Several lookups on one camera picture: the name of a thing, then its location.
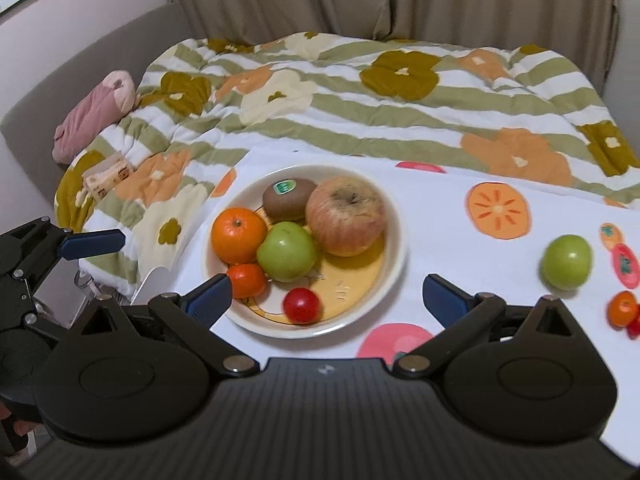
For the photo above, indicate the brown kiwi with green sticker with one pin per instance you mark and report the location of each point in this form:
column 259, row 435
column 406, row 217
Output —
column 287, row 205

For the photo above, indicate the grey sofa back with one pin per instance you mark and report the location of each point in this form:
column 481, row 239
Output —
column 75, row 55

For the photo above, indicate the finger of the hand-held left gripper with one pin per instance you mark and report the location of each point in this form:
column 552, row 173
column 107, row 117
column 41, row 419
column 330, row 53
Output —
column 95, row 244
column 45, row 327

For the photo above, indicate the pink plush toy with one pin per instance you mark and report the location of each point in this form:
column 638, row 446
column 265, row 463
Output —
column 95, row 115

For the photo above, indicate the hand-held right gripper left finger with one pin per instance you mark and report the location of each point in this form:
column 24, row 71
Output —
column 210, row 300

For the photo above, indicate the large red apple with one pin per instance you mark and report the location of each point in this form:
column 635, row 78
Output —
column 347, row 215

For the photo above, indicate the cream bowl with duck print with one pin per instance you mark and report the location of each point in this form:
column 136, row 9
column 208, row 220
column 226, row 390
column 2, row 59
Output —
column 372, row 300

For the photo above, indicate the large orange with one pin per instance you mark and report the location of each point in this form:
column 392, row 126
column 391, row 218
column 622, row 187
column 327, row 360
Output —
column 239, row 235

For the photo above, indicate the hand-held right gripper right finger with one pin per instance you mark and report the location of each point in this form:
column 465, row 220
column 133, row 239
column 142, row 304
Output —
column 442, row 300

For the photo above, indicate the small mandarin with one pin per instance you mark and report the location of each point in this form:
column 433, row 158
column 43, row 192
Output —
column 622, row 308
column 247, row 281

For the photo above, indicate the green apple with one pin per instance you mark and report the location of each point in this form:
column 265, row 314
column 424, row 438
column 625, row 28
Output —
column 567, row 261
column 287, row 252

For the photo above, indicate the tissue packet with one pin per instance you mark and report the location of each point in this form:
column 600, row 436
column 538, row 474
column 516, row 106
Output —
column 107, row 180

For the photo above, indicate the striped floral blanket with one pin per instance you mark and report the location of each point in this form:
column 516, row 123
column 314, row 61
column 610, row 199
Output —
column 400, row 120

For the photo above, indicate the white fruit-print cloth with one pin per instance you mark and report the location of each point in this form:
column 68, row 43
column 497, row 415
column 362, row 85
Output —
column 450, row 260

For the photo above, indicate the small red cherry tomato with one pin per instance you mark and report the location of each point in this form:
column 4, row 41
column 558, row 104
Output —
column 636, row 329

